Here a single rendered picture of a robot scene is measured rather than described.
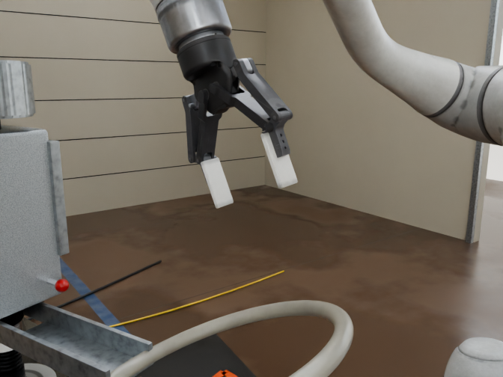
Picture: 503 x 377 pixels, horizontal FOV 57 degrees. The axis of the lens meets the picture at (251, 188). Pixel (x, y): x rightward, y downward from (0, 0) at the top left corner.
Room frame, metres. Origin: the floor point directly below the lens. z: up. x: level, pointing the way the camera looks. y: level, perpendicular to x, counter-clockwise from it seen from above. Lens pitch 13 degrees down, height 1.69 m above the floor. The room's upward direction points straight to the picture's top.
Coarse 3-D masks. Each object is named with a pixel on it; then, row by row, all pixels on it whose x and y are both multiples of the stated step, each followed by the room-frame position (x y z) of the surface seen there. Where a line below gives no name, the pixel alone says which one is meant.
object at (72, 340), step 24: (24, 312) 1.10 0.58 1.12; (48, 312) 1.04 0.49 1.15; (0, 336) 0.96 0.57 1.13; (24, 336) 0.90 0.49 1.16; (48, 336) 0.98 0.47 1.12; (72, 336) 0.97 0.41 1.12; (96, 336) 0.94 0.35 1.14; (120, 336) 0.90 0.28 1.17; (48, 360) 0.86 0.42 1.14; (72, 360) 0.82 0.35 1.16; (96, 360) 0.87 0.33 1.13; (120, 360) 0.87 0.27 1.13
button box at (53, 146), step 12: (48, 144) 1.09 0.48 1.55; (48, 156) 1.09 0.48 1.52; (60, 156) 1.11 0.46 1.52; (60, 168) 1.10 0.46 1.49; (60, 180) 1.10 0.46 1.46; (60, 192) 1.10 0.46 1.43; (60, 204) 1.10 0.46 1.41; (60, 216) 1.09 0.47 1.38; (60, 228) 1.09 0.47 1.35; (60, 240) 1.09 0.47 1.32; (60, 252) 1.09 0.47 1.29
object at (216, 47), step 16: (192, 48) 0.61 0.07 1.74; (208, 48) 0.61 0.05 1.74; (224, 48) 0.62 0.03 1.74; (192, 64) 0.61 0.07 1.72; (208, 64) 0.61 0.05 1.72; (224, 64) 0.61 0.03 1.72; (192, 80) 0.66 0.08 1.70; (208, 80) 0.63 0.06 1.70; (224, 80) 0.61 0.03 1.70; (208, 96) 0.63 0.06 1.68; (224, 112) 0.65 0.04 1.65
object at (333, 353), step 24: (240, 312) 0.92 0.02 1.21; (264, 312) 0.90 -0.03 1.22; (288, 312) 0.87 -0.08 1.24; (312, 312) 0.81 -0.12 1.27; (336, 312) 0.72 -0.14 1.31; (192, 336) 0.90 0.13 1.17; (336, 336) 0.62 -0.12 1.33; (144, 360) 0.84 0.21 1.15; (312, 360) 0.56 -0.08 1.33; (336, 360) 0.57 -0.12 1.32
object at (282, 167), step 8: (264, 136) 0.56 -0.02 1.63; (264, 144) 0.56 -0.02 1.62; (272, 152) 0.56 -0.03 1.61; (272, 160) 0.55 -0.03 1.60; (280, 160) 0.56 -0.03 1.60; (288, 160) 0.57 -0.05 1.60; (272, 168) 0.55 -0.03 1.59; (280, 168) 0.55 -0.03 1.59; (288, 168) 0.56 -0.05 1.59; (280, 176) 0.55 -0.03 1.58; (288, 176) 0.56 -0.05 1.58; (280, 184) 0.55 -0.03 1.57; (288, 184) 0.55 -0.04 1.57
